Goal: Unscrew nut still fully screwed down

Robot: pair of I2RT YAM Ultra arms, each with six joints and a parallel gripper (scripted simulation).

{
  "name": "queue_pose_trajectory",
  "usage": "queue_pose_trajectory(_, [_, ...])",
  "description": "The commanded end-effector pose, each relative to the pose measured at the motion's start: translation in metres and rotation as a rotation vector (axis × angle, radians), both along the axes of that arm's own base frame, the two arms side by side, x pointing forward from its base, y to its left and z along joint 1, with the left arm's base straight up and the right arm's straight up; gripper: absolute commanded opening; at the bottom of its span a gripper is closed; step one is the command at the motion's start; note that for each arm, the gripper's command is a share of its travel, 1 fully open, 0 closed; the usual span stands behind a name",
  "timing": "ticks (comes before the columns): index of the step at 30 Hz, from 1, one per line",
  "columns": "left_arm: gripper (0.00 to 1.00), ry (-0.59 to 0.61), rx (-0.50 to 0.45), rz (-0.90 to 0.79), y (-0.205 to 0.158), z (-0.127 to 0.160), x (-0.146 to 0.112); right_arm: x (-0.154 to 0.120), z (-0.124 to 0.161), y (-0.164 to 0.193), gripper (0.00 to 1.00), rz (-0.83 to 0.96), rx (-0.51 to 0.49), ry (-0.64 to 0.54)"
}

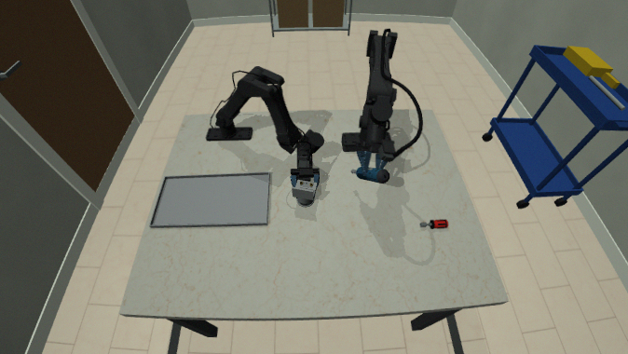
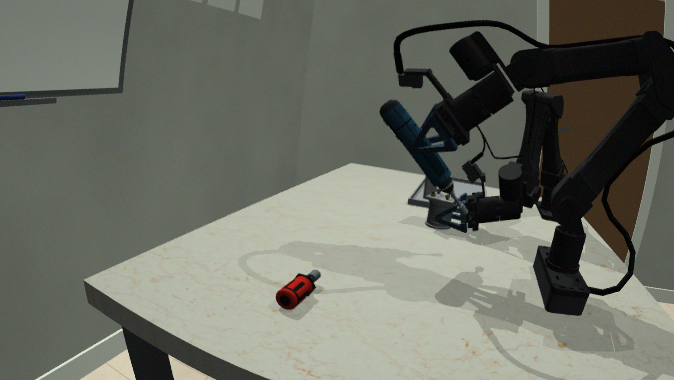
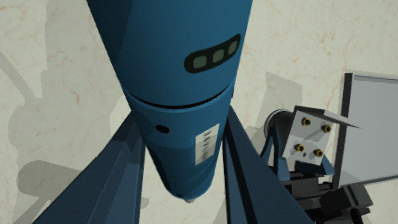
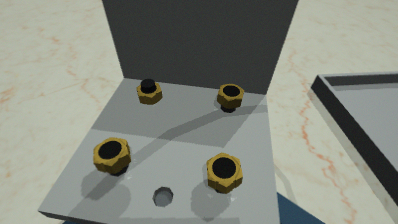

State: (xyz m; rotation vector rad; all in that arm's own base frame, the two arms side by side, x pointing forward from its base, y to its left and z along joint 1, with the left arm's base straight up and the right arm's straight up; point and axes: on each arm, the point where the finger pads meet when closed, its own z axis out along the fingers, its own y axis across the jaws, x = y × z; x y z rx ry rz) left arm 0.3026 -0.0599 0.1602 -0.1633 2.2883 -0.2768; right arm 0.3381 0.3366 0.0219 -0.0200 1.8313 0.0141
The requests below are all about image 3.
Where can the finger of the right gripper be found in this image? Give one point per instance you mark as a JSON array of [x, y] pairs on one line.
[[280, 167], [325, 168]]

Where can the brass hex nut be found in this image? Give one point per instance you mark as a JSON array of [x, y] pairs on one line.
[[326, 128], [299, 148], [303, 121], [318, 153]]

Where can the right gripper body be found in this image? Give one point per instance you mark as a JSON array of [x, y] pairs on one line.
[[306, 190]]

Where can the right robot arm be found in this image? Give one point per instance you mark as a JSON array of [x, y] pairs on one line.
[[346, 197]]

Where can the dark blue nut driver barrel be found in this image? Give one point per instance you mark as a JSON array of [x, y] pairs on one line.
[[177, 62]]

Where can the dark grey cylinder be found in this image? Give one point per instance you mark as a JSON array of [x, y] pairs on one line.
[[280, 118]]

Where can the grey metal bracket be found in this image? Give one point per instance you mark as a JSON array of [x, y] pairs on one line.
[[311, 136]]

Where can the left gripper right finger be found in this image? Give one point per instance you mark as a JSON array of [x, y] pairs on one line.
[[265, 198]]

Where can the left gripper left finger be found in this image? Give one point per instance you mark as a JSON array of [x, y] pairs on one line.
[[87, 199]]

